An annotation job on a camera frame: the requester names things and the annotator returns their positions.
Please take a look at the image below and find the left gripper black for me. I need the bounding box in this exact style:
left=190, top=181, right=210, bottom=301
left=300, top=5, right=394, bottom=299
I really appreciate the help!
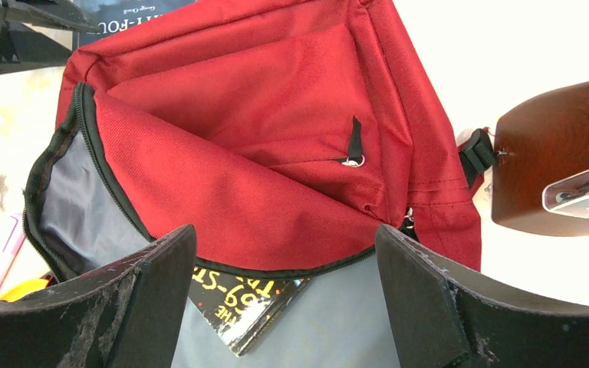
left=0, top=1, right=98, bottom=75

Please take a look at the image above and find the red backpack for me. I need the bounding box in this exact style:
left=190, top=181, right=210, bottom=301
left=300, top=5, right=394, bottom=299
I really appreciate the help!
left=25, top=1, right=495, bottom=367

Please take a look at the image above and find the colourful illustrated children's book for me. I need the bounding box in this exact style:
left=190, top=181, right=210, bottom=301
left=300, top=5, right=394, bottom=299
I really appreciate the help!
left=189, top=267, right=311, bottom=357

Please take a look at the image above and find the dark blue paperback book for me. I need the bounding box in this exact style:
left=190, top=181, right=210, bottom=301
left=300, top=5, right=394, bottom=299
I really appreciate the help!
left=72, top=0, right=196, bottom=51

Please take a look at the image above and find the brown wooden metronome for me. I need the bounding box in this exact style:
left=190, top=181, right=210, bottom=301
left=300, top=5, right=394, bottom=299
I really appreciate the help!
left=491, top=81, right=589, bottom=237

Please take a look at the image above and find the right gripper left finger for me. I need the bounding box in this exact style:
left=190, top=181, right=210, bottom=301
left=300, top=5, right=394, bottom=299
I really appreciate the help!
left=0, top=225, right=197, bottom=367

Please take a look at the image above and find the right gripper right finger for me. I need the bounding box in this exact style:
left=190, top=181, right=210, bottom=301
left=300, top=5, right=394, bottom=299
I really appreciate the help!
left=375, top=225, right=589, bottom=367

